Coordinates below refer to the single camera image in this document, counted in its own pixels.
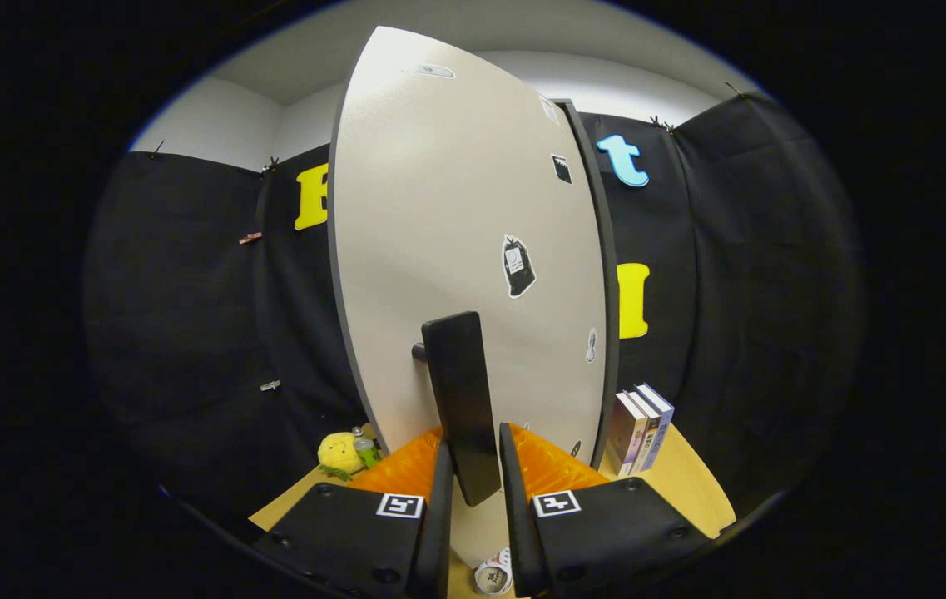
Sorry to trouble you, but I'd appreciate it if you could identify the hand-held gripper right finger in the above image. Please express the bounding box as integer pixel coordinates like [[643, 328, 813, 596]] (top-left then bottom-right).
[[498, 422, 712, 599]]

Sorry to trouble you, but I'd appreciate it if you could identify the white book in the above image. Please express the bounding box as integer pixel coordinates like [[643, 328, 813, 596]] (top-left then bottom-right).
[[627, 388, 663, 474]]

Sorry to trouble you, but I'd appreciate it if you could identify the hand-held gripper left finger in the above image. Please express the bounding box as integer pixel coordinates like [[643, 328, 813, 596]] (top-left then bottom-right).
[[253, 426, 457, 599]]

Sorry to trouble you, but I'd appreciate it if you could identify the black door handle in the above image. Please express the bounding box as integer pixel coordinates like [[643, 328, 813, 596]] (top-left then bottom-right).
[[412, 311, 503, 507]]

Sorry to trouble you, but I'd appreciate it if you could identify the grey shoe cabinet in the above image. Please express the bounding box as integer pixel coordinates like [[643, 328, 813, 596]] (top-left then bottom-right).
[[560, 98, 621, 471]]

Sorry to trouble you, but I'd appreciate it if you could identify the green drink bottle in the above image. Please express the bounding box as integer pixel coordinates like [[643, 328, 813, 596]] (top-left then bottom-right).
[[351, 426, 381, 468]]

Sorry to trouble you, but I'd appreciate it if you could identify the white canvas shoe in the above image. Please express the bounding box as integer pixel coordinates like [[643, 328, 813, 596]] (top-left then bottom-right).
[[474, 547, 516, 597]]

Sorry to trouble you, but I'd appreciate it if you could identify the yellow plush toy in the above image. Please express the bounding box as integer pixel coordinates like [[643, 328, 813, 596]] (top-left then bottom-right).
[[317, 431, 365, 483]]

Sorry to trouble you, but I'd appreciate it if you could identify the beige shoe cabinet door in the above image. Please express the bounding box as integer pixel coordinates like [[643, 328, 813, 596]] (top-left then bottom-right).
[[327, 25, 609, 568]]

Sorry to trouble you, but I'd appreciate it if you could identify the pale pink book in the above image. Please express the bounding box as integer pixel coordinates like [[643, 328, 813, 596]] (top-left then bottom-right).
[[606, 391, 648, 478]]

